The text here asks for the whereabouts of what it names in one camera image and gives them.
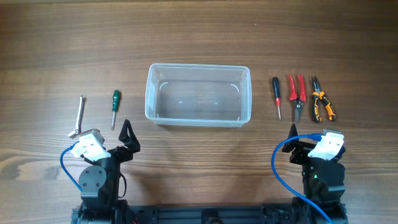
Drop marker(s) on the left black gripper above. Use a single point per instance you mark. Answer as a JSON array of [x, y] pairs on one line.
[[130, 142]]

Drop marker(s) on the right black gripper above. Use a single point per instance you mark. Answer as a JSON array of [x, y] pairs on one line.
[[301, 151]]

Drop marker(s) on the red handled snips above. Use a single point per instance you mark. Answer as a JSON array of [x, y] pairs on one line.
[[297, 98]]

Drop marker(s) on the green handled screwdriver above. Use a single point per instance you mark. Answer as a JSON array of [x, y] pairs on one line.
[[115, 106]]

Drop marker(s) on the orange black needle-nose pliers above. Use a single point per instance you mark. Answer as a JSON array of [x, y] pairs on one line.
[[320, 96]]

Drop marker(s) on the silver L-shaped socket wrench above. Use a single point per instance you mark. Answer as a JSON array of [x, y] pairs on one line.
[[77, 129]]

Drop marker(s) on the black red screwdriver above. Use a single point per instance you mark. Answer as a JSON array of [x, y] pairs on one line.
[[276, 89]]

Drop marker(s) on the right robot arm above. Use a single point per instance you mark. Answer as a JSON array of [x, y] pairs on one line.
[[322, 178]]

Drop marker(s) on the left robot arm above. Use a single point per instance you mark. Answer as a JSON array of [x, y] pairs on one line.
[[99, 182]]

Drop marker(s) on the clear plastic container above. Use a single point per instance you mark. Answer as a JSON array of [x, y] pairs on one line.
[[180, 94]]

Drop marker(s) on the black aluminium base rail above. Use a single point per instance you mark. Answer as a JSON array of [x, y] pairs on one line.
[[261, 214]]

